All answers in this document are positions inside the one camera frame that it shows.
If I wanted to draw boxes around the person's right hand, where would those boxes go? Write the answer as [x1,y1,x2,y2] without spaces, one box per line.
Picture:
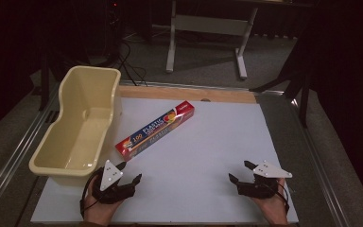
[251,177,289,226]

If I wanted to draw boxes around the wooden strip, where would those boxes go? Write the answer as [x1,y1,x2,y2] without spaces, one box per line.
[118,84,258,105]

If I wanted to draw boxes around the person's left hand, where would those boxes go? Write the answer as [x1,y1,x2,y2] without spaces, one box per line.
[82,182,126,227]

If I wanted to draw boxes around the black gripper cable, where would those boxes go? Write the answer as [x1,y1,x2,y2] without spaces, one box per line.
[276,181,291,216]
[78,167,106,219]

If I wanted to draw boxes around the black stand legs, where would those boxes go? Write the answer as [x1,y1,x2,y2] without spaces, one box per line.
[249,44,314,129]

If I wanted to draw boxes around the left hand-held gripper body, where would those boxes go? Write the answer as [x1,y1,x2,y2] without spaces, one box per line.
[89,159,137,205]

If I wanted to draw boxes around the aluminium rail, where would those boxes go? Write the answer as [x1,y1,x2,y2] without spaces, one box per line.
[290,97,352,227]
[119,79,285,95]
[0,89,61,219]

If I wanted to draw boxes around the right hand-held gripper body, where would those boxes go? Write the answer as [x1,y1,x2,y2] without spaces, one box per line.
[235,160,293,200]

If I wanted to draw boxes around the white metal stand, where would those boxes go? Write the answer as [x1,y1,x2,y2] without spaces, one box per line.
[165,0,260,80]

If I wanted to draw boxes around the cream plastic tub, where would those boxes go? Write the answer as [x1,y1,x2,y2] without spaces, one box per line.
[28,65,123,187]

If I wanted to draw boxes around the red plastic wrap box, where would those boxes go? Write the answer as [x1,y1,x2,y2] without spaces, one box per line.
[114,99,196,162]

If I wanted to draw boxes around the black floor cables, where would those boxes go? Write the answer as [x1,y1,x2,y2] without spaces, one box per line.
[114,40,149,87]

